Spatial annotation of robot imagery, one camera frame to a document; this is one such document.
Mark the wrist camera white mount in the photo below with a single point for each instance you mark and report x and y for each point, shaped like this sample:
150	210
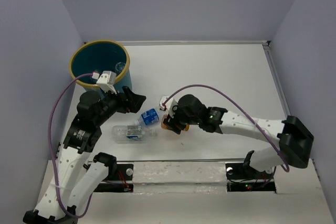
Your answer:
105	81
166	104

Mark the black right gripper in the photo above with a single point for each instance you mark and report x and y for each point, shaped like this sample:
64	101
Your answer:
170	123

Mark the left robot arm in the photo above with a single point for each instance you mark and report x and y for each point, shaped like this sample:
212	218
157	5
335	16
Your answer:
67	197

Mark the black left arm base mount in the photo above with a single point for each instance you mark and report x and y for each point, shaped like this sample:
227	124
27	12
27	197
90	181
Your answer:
115	179

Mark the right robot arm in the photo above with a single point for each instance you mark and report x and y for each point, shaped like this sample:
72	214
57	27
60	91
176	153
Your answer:
289	139

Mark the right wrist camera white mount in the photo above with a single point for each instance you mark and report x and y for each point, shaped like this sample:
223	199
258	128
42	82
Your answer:
166	104

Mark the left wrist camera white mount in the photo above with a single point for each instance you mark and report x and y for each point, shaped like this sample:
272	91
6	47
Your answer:
105	81

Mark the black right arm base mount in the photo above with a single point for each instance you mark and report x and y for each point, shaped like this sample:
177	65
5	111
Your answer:
241	180

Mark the clear wide-mouth plastic jar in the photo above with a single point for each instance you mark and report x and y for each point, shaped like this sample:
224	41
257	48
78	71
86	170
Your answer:
119	67

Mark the clear bottle blue label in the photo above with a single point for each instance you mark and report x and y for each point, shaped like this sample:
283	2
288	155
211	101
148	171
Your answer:
150	117

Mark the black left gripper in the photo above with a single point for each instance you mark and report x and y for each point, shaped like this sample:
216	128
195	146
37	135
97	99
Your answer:
134	101

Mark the teal bin yellow rim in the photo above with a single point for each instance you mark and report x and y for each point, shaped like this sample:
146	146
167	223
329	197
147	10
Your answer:
99	56

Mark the white foam front board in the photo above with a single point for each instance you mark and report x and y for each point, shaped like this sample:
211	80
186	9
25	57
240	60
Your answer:
298	198

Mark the clear bottle white cap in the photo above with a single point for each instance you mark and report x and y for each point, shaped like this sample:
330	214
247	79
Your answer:
123	134

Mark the orange juice bottle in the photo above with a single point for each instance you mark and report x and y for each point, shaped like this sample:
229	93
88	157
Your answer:
169	123

